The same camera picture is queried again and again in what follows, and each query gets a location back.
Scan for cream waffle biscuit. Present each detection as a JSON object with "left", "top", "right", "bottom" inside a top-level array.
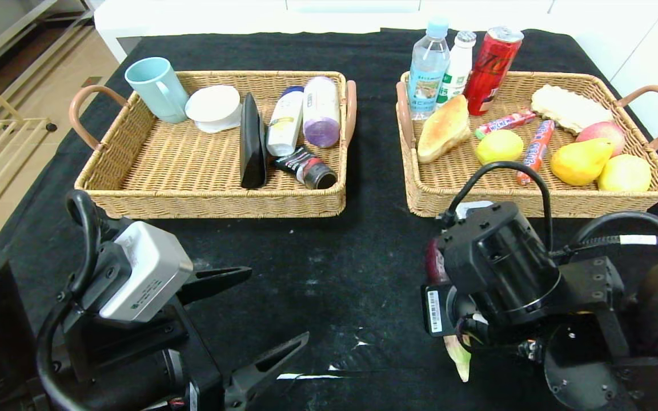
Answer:
[{"left": 531, "top": 84, "right": 614, "bottom": 136}]

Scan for short pink candy roll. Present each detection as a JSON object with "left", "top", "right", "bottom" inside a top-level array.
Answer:
[{"left": 475, "top": 110, "right": 536, "bottom": 140}]

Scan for thin white strip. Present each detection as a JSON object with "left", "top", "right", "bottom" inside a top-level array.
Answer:
[{"left": 276, "top": 371, "right": 354, "bottom": 381}]

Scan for black cosmetic tube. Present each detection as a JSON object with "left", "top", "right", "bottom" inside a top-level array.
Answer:
[{"left": 275, "top": 146, "right": 338, "bottom": 190}]

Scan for white cup purple lid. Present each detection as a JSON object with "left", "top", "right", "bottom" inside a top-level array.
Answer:
[{"left": 303, "top": 76, "right": 342, "bottom": 148}]

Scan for light blue mug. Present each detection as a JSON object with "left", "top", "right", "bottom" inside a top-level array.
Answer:
[{"left": 125, "top": 57, "right": 190, "bottom": 124}]

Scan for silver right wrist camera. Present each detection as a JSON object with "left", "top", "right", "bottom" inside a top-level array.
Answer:
[{"left": 458, "top": 201, "right": 495, "bottom": 220}]

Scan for yellow lemon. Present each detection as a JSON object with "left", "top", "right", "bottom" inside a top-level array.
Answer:
[{"left": 476, "top": 130, "right": 524, "bottom": 166}]

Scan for white table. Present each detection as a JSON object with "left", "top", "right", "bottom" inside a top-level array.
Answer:
[{"left": 94, "top": 0, "right": 578, "bottom": 65}]

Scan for red cola can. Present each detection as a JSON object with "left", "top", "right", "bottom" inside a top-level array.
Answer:
[{"left": 463, "top": 26, "right": 524, "bottom": 116}]

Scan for white milk bottle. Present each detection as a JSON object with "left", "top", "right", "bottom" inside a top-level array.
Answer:
[{"left": 436, "top": 30, "right": 477, "bottom": 109}]

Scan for purple eggplant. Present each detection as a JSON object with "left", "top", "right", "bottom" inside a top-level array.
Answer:
[{"left": 425, "top": 237, "right": 472, "bottom": 383}]

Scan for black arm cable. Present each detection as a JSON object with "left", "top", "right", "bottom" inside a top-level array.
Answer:
[
  {"left": 35, "top": 190, "right": 104, "bottom": 411},
  {"left": 448, "top": 161, "right": 658, "bottom": 257}
]

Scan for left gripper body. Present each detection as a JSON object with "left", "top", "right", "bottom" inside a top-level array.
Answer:
[{"left": 91, "top": 296, "right": 226, "bottom": 410}]

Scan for white round lidded container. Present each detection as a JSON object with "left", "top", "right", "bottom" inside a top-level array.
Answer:
[{"left": 185, "top": 86, "right": 243, "bottom": 134}]

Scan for clear water bottle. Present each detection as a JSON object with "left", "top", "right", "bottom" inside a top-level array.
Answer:
[{"left": 408, "top": 15, "right": 451, "bottom": 121}]

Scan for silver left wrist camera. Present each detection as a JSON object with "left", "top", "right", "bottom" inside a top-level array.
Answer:
[{"left": 99, "top": 221, "right": 194, "bottom": 323}]

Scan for wicker basket brown handles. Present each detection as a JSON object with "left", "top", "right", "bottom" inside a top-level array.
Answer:
[
  {"left": 396, "top": 71, "right": 658, "bottom": 220},
  {"left": 68, "top": 70, "right": 358, "bottom": 220}
]

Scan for red peach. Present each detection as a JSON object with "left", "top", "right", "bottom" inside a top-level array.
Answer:
[{"left": 576, "top": 121, "right": 626, "bottom": 158}]

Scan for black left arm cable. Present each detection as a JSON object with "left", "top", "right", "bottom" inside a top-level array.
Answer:
[{"left": 35, "top": 190, "right": 104, "bottom": 411}]

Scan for white bottle blue cap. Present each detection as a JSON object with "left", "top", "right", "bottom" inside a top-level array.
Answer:
[{"left": 266, "top": 86, "right": 305, "bottom": 157}]

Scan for croissant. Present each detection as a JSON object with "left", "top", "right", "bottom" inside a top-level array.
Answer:
[{"left": 416, "top": 94, "right": 471, "bottom": 164}]

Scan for round yellow fruit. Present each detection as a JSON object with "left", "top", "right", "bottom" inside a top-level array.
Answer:
[{"left": 597, "top": 154, "right": 652, "bottom": 192}]

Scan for black glasses case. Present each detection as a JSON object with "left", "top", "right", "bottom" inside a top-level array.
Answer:
[{"left": 239, "top": 92, "right": 268, "bottom": 189}]

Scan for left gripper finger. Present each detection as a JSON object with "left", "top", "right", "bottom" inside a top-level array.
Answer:
[
  {"left": 223, "top": 331, "right": 310, "bottom": 410},
  {"left": 176, "top": 265, "right": 253, "bottom": 306}
]

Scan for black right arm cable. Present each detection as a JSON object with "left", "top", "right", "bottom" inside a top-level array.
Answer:
[{"left": 448, "top": 161, "right": 658, "bottom": 257}]

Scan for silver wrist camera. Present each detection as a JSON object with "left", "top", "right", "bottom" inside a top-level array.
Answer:
[
  {"left": 458, "top": 201, "right": 495, "bottom": 220},
  {"left": 99, "top": 221, "right": 194, "bottom": 323}
]

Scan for long orange candy roll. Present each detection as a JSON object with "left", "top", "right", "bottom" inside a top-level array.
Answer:
[{"left": 516, "top": 120, "right": 556, "bottom": 186}]

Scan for yellow pear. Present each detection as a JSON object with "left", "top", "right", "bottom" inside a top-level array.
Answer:
[{"left": 549, "top": 138, "right": 613, "bottom": 187}]

